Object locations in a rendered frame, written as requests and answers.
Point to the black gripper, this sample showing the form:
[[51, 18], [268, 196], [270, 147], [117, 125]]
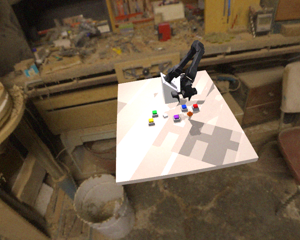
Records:
[[176, 94]]

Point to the purple button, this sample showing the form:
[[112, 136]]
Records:
[[176, 118]]

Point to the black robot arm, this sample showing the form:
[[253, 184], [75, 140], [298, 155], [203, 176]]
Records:
[[189, 76]]

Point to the red button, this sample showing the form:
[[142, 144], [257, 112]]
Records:
[[195, 107]]

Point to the blue button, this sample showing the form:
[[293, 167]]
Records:
[[184, 108]]

